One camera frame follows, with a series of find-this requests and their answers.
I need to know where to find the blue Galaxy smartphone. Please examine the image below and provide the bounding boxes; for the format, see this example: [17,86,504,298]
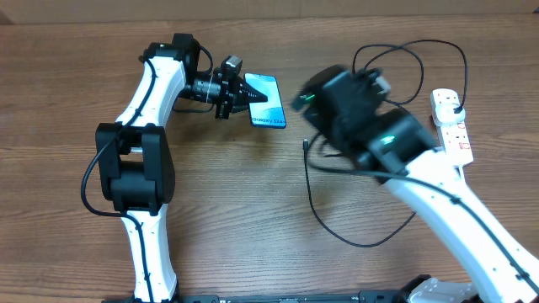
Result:
[244,73,286,129]

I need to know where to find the black USB charger cable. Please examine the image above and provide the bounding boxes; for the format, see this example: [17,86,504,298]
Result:
[302,39,469,248]

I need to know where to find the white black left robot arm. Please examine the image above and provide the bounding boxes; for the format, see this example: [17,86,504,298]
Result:
[81,33,269,302]

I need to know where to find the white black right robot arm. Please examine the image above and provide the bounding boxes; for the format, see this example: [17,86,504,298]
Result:
[292,65,538,302]

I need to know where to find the white charger plug adapter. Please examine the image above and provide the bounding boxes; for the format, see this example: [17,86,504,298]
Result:
[433,104,466,127]

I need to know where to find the white power strip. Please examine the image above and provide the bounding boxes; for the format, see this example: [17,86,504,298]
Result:
[430,88,473,167]

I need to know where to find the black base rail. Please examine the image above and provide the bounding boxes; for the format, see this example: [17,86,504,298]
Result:
[100,289,405,303]

